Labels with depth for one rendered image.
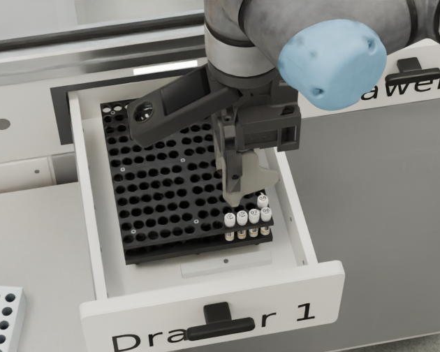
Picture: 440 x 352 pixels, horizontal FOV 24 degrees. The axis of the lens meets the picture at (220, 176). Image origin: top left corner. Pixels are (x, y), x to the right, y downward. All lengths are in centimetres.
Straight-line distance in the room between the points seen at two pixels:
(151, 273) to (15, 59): 30
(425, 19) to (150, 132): 30
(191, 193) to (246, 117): 23
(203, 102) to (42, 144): 44
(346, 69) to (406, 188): 84
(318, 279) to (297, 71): 36
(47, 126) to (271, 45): 57
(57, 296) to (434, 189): 65
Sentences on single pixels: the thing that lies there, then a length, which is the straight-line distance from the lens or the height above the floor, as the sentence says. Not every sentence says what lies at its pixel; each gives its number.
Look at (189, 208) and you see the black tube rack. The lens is 119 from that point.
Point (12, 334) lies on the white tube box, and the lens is 124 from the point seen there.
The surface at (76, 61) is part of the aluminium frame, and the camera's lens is 127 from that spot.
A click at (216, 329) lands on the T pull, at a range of 109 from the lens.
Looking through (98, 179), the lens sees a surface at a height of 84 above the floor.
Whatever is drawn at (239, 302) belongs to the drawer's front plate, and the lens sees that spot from 112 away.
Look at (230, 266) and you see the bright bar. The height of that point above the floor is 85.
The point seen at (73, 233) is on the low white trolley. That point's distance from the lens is 135.
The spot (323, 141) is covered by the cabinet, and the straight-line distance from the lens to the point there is 147.
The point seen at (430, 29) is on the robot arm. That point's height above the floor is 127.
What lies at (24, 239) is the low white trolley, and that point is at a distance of 136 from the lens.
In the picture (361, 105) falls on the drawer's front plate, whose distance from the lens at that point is 140.
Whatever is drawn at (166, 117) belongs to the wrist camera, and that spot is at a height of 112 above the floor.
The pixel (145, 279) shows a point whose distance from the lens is 122.
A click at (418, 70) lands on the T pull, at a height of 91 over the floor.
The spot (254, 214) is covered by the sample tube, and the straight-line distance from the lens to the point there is 117.
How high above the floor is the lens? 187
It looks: 52 degrees down
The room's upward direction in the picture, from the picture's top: straight up
